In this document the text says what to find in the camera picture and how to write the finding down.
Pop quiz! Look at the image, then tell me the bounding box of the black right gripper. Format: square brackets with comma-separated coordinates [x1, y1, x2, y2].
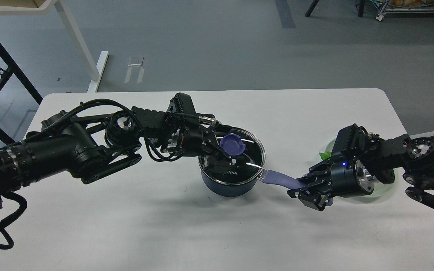
[287, 160, 375, 211]

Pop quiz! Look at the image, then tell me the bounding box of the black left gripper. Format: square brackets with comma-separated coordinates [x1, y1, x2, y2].
[172, 122, 242, 174]

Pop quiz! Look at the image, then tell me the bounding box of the glass lid with blue knob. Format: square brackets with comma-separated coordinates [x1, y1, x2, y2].
[198, 128, 265, 186]

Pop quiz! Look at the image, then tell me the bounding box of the blue saucepan with handle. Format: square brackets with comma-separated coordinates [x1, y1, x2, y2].
[198, 128, 334, 206]

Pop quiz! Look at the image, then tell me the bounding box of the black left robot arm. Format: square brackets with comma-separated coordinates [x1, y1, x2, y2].
[0, 93, 246, 250]

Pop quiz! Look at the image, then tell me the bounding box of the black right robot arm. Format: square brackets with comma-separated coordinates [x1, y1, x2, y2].
[287, 124, 434, 211]

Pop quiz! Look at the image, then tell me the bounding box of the orange toy carrot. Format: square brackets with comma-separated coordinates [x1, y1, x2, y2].
[319, 151, 332, 161]

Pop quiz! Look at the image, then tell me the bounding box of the pale green plate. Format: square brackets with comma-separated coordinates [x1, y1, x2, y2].
[319, 139, 396, 204]

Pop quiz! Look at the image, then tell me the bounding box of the black chair leg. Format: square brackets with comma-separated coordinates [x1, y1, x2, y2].
[305, 0, 320, 17]

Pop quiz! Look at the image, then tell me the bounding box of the metal cart with wheels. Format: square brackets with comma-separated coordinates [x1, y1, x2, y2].
[375, 0, 434, 21]

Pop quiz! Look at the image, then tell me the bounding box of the white desk frame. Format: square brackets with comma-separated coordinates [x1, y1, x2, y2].
[0, 0, 109, 93]

